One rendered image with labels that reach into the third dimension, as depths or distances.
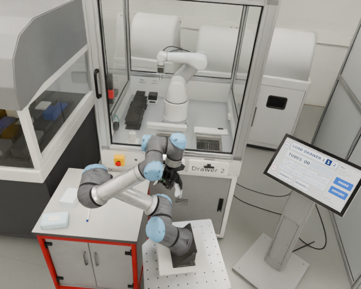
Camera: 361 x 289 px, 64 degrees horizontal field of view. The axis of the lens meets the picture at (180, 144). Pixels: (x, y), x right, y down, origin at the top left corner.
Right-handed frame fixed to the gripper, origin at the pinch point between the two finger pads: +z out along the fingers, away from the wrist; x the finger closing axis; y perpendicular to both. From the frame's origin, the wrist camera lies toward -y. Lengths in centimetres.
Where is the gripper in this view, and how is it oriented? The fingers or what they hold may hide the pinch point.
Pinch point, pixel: (167, 191)
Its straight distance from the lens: 148.4
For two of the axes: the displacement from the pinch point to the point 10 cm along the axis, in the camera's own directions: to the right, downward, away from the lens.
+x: 8.7, 4.1, -2.7
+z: -1.9, 8.0, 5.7
